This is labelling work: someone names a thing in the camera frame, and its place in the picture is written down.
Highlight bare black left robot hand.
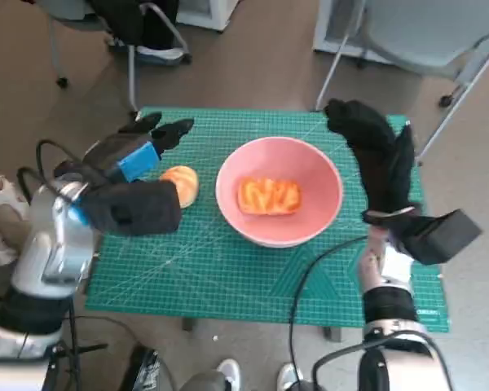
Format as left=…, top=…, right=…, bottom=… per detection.
left=55, top=112, right=196, bottom=187

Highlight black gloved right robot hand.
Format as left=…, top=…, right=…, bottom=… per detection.
left=324, top=99, right=423, bottom=216

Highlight round toy bread bun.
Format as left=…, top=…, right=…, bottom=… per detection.
left=159, top=165, right=200, bottom=210

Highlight long braided toy bread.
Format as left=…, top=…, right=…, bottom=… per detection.
left=237, top=177, right=302, bottom=216

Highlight pink bowl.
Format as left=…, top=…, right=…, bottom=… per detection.
left=214, top=136, right=344, bottom=248

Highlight grey office chair on wheels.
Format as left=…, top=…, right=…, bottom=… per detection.
left=48, top=0, right=193, bottom=117

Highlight person in black clothing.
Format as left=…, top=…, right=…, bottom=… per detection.
left=87, top=0, right=192, bottom=66

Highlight grey mesh chair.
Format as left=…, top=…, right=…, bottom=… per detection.
left=315, top=0, right=489, bottom=164

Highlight white cabinet with grille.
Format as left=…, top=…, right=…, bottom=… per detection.
left=177, top=0, right=240, bottom=32
left=312, top=0, right=388, bottom=64

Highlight green cutting mat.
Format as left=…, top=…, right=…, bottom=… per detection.
left=84, top=107, right=452, bottom=333

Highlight white sneaker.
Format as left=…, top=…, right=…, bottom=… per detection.
left=218, top=358, right=242, bottom=391
left=277, top=362, right=302, bottom=391

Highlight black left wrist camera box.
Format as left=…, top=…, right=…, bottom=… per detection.
left=69, top=178, right=183, bottom=237

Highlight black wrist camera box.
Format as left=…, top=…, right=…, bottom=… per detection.
left=385, top=209, right=482, bottom=266
left=69, top=178, right=183, bottom=237

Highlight black cable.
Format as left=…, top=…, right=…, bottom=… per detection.
left=15, top=139, right=93, bottom=204
left=289, top=235, right=370, bottom=391
left=311, top=332, right=453, bottom=391

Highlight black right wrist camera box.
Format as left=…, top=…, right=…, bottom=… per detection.
left=385, top=209, right=482, bottom=266

